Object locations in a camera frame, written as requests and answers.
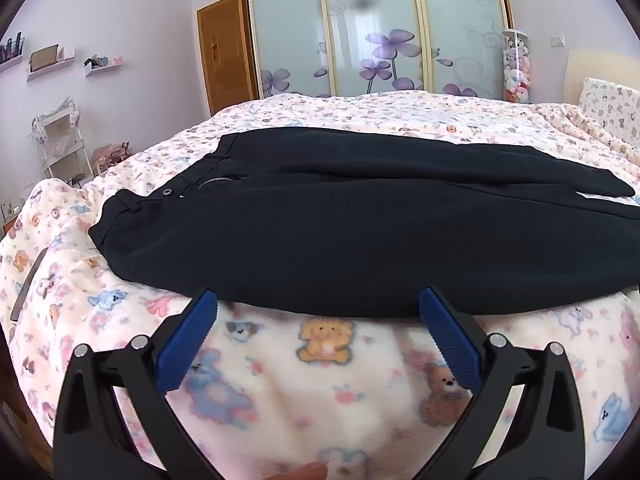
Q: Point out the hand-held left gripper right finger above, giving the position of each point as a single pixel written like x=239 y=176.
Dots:
x=450 y=340

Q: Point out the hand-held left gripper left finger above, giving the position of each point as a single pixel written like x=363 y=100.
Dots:
x=187 y=340

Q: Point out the black pants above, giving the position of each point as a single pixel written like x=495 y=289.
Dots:
x=325 y=240

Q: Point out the person's left hand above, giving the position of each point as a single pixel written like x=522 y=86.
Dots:
x=312 y=472

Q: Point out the printed fleece blanket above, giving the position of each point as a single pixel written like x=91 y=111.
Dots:
x=325 y=410

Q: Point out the dark phone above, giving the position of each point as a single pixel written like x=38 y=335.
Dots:
x=29 y=285

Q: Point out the clear tube of plush toys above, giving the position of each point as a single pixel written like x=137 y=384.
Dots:
x=516 y=70

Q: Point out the printed pillow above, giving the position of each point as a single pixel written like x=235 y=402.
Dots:
x=610 y=110

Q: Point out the wooden door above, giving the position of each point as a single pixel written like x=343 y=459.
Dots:
x=225 y=55

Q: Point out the cream headboard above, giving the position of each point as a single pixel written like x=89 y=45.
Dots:
x=600 y=65

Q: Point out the wardrobe with floral glass doors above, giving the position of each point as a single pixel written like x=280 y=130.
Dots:
x=290 y=20

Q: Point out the white wall shelf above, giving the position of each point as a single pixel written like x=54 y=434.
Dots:
x=102 y=65
x=47 y=62
x=11 y=57

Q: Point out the white light switch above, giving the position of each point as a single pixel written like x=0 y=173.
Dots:
x=557 y=40

